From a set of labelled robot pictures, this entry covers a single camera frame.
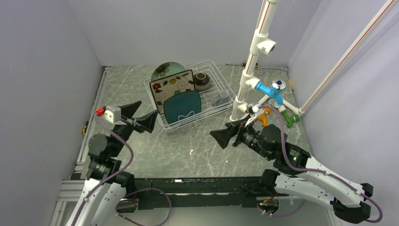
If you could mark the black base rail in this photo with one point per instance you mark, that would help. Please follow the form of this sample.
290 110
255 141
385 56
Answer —
245 192

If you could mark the dark teal square plate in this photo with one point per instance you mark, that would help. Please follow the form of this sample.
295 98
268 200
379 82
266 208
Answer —
182 106

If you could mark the brown patterned ceramic bowl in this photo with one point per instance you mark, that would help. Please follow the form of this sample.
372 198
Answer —
201 81

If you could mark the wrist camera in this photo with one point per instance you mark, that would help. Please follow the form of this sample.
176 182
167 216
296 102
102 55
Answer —
111 113
253 109

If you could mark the orange pipe fitting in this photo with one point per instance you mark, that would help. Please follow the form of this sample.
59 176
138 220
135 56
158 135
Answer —
261 115

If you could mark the white wire dish rack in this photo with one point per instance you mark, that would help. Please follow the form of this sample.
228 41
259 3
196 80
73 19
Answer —
218 84

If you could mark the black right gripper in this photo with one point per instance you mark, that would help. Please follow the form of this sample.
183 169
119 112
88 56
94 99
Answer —
223 136

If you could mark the grey dotted ceramic mug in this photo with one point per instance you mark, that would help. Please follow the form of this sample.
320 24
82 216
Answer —
221 99

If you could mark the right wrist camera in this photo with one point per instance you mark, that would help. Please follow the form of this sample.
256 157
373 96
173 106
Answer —
253 109

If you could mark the brown rectangular floral plate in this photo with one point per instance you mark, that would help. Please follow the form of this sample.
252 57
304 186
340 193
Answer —
166 87

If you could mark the teal flower ceramic plate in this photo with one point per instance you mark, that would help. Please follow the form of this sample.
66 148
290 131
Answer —
166 69

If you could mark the green pipe fitting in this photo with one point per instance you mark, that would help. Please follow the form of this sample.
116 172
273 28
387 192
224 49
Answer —
290 120

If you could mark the white PVC pipe frame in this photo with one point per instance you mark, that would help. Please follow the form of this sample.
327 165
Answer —
280 26

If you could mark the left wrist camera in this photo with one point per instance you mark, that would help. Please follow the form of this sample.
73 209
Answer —
111 113

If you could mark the yellow handled screwdriver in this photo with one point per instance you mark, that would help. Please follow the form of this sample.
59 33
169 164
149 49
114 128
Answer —
242 65

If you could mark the white diagonal PVC pipe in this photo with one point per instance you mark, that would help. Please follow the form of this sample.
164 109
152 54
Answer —
372 24

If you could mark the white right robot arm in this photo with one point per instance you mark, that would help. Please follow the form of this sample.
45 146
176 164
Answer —
297 173

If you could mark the blue pipe valve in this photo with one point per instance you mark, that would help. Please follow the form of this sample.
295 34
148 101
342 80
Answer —
273 91

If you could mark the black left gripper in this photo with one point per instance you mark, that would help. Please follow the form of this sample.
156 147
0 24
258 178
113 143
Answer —
146 123

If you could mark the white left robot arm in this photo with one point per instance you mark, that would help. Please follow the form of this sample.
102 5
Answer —
106 181

